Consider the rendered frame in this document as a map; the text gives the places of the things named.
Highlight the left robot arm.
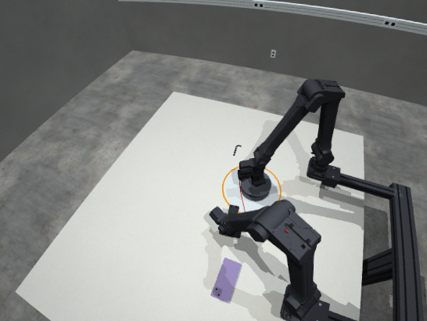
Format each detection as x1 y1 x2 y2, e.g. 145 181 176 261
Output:
209 200 321 321

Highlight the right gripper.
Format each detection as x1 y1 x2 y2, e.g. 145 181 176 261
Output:
252 172 266 186

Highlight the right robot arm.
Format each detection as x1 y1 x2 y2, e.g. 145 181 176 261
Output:
238 79 346 182

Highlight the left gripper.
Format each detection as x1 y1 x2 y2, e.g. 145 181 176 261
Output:
219 230 241 239

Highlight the purple smartphone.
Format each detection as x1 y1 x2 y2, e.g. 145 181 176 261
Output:
211 258 242 303

